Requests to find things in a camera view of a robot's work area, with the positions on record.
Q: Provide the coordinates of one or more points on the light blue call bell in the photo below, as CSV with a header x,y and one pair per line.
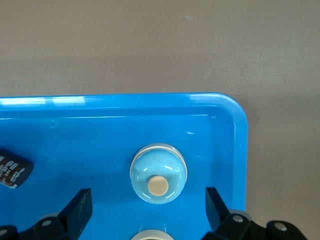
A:
x,y
160,165

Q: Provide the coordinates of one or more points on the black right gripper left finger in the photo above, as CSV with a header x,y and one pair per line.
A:
x,y
75,212

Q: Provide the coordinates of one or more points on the blue plastic tray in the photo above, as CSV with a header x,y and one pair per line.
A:
x,y
75,150

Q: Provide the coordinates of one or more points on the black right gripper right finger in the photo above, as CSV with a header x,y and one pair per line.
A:
x,y
218,215

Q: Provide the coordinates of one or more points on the brown table cover mat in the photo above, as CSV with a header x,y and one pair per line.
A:
x,y
150,50

